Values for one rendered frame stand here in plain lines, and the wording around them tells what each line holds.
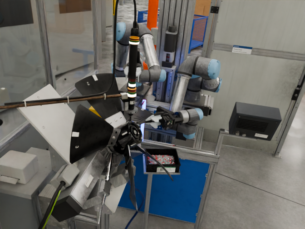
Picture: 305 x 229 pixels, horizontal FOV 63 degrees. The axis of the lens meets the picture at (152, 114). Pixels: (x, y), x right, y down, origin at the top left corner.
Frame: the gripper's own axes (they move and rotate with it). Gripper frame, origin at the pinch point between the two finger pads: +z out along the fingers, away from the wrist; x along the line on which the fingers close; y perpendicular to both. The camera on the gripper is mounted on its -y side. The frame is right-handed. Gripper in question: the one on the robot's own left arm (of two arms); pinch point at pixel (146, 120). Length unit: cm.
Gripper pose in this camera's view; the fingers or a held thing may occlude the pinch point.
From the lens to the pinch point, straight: 139.3
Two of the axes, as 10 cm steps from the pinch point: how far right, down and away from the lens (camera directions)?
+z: -9.0, 1.4, -4.2
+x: -1.3, 8.2, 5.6
